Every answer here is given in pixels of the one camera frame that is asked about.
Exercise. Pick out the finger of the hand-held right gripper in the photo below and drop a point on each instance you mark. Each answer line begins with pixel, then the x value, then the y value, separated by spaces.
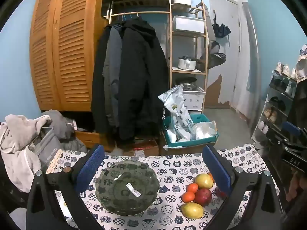
pixel 275 137
pixel 291 129

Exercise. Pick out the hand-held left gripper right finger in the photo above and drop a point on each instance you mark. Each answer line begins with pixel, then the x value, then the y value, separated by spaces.
pixel 217 170

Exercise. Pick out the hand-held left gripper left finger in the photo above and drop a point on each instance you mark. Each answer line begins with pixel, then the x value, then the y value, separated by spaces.
pixel 90 167

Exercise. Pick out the orange mandarin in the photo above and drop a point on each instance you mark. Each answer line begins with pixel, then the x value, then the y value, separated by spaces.
pixel 211 176
pixel 192 187
pixel 188 196

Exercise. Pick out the yellow blushed apple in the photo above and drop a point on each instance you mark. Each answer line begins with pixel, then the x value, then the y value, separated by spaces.
pixel 203 181

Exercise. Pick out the pinkish red apple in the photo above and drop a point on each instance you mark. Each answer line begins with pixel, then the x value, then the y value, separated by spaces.
pixel 219 192

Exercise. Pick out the dark red apple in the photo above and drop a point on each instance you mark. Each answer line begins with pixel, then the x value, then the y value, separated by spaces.
pixel 203 197

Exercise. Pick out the dark glass plate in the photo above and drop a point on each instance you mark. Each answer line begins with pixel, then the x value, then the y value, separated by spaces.
pixel 124 191

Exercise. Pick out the yellow pear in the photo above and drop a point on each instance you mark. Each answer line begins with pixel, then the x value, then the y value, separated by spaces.
pixel 192 210

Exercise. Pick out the person's right hand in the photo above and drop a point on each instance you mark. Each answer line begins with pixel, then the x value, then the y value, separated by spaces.
pixel 299 184

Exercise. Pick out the grey padded jacket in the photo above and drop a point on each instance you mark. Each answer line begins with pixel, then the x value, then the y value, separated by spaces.
pixel 75 145

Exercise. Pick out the grey shoe rack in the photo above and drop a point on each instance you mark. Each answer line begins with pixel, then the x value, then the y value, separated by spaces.
pixel 275 105

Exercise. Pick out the teal plastic basket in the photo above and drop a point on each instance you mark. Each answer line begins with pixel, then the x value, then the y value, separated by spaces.
pixel 208 141

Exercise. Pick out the wooden drawer base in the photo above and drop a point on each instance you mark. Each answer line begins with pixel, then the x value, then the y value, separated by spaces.
pixel 91 137

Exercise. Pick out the clear plastic bag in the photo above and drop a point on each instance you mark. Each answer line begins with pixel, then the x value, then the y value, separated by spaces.
pixel 203 130

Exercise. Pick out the cat print tablecloth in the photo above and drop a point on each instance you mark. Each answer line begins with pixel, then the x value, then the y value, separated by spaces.
pixel 172 170

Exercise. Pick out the grey fabric bag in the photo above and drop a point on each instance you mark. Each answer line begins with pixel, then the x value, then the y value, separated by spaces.
pixel 46 148

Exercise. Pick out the grey sweatshirt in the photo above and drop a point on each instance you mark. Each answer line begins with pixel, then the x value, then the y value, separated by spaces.
pixel 58 124

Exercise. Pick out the flat cardboard box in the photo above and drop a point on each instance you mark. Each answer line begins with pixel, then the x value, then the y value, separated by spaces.
pixel 144 148

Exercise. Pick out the white lace cloth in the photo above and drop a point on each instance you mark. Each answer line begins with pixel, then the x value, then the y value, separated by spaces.
pixel 301 64

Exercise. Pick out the white drawer box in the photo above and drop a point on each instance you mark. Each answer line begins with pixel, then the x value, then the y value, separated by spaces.
pixel 194 99

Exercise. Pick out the dark hanging coat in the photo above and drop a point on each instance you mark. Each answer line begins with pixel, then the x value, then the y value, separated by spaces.
pixel 98 81

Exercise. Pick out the black frying pan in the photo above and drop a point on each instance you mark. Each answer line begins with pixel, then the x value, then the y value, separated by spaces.
pixel 186 80

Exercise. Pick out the grey door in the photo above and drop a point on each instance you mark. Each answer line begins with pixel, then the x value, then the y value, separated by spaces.
pixel 223 57

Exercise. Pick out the black hanging bag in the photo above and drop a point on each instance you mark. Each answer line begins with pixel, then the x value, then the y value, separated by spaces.
pixel 215 57

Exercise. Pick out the black hooded coat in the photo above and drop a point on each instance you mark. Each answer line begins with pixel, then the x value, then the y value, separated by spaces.
pixel 141 76

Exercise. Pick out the bamboo shelf unit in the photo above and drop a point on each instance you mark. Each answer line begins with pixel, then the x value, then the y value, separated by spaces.
pixel 205 52

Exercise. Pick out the grey hanging jacket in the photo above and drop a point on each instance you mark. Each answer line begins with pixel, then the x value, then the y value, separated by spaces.
pixel 112 60

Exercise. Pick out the white cooking pot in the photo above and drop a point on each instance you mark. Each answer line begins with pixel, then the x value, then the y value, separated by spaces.
pixel 186 63

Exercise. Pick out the wooden louvered wardrobe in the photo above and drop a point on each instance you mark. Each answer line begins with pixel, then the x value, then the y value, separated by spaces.
pixel 67 52

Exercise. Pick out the black folded umbrella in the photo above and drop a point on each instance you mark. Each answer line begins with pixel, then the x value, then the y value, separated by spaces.
pixel 221 30

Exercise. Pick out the white storage box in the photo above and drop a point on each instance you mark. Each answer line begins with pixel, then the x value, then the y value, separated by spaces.
pixel 188 24

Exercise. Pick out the wooden clothes rail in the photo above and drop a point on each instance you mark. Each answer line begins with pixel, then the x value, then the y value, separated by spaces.
pixel 144 12

